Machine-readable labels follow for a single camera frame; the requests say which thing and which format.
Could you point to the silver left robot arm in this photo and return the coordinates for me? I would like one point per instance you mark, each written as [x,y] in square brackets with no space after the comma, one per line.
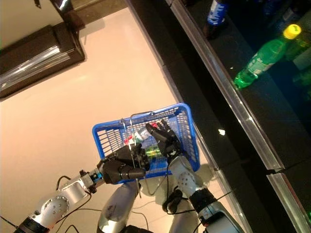
[70,190]

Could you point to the silver left robot leg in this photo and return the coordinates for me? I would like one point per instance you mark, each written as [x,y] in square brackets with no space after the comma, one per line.
[114,208]

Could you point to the white paper scrap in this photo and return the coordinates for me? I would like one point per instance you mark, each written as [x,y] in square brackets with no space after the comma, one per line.
[221,132]

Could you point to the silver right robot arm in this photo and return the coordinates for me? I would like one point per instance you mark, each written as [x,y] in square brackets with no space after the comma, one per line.
[184,177]

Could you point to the clear shelf front rail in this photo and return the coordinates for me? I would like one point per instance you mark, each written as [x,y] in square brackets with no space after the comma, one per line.
[243,106]
[289,201]

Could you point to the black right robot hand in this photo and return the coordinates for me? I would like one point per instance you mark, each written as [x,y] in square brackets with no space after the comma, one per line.
[165,143]

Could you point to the dark framed glass door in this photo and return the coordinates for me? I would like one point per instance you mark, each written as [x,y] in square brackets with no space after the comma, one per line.
[65,14]

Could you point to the cola bottle blue label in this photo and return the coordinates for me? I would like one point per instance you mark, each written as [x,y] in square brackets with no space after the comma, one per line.
[216,12]

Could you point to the blue plastic shopping basket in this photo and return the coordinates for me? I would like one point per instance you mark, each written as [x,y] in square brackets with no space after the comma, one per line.
[158,171]

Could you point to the black drink display shelf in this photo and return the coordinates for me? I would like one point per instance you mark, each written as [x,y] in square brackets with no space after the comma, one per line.
[267,116]

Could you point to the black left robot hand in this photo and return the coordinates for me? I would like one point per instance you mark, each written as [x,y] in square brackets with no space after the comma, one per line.
[121,167]

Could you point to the dark glass-front display cabinet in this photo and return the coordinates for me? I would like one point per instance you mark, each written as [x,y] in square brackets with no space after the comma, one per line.
[36,48]

